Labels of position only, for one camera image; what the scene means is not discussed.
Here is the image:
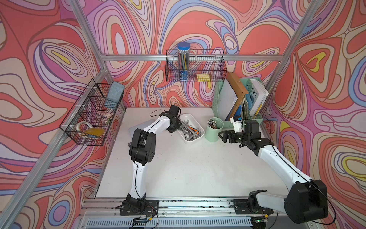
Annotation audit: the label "white plastic storage box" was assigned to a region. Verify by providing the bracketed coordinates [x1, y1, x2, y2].
[178, 114, 205, 144]

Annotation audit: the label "orange handled adjustable wrench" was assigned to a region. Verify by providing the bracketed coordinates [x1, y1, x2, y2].
[183, 119, 200, 134]

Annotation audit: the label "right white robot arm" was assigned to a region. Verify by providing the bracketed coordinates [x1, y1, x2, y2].
[218, 120, 328, 224]

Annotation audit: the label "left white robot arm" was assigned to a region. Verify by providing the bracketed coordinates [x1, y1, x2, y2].
[116, 105, 182, 216]

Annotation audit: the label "translucent box lid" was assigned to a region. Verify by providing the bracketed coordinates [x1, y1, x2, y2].
[128, 119, 155, 137]

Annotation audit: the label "green ceramic pen cup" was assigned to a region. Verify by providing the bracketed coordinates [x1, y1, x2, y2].
[205, 117, 224, 142]

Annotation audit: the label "green plastic file organizer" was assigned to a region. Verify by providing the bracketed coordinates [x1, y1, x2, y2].
[212, 74, 269, 128]

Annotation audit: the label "white book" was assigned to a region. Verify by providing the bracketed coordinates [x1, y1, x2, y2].
[249, 79, 269, 116]

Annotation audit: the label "yellow sticky notes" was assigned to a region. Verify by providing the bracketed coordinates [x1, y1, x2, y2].
[196, 73, 211, 83]

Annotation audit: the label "orange brown folder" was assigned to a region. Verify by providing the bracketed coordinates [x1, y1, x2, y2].
[226, 72, 248, 113]

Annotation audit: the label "grey blue sponge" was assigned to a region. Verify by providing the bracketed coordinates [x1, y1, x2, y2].
[106, 82, 125, 103]

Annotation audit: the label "blue capped pencil tube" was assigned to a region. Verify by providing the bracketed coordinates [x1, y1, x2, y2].
[177, 42, 190, 81]

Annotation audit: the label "yellow cloth pad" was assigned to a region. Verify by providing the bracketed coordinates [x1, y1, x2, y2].
[80, 128, 105, 139]

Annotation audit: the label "clear tape roll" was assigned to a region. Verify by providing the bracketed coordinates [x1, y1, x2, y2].
[76, 121, 93, 133]

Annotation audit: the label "black wire wall basket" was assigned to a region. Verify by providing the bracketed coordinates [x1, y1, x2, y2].
[165, 48, 227, 82]

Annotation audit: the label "black wire side basket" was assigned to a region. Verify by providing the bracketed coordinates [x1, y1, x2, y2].
[59, 79, 124, 146]

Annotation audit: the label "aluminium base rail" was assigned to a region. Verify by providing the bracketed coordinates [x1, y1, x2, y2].
[72, 197, 317, 229]

